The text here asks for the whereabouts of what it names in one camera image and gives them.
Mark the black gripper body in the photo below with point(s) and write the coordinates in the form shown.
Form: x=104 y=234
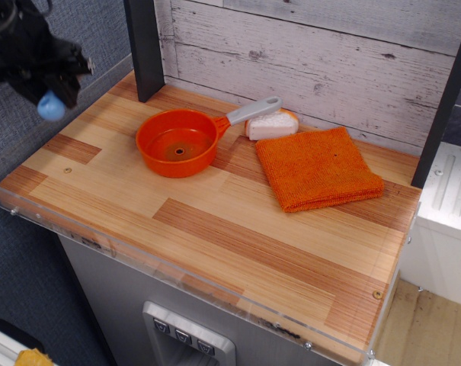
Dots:
x=28 y=49

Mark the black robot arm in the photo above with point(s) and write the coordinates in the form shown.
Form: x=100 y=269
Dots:
x=33 y=61

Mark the dark grey right post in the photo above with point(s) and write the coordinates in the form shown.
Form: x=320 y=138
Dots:
x=439 y=125

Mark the white toy sink unit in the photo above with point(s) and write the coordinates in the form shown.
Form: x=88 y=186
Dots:
x=431 y=258

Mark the orange folded cloth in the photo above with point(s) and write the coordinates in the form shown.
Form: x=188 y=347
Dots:
x=317 y=169

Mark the clear acrylic table guard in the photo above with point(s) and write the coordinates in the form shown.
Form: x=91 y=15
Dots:
x=322 y=279

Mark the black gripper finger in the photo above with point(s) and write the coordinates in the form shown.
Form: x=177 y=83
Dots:
x=31 y=89
x=65 y=87

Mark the orange pot with grey handle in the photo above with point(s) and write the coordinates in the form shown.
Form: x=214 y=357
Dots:
x=183 y=142

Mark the dark grey left post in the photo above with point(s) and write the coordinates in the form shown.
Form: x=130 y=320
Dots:
x=145 y=47

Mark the dark grey post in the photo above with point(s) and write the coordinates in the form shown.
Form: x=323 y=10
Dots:
x=145 y=47
x=439 y=125

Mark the white and orange cheese wedge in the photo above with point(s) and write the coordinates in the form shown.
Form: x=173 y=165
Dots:
x=277 y=124

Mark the grey toy fridge cabinet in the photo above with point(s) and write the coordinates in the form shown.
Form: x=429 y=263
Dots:
x=147 y=320

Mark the blue and grey scoop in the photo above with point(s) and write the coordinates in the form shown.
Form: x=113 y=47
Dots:
x=50 y=107

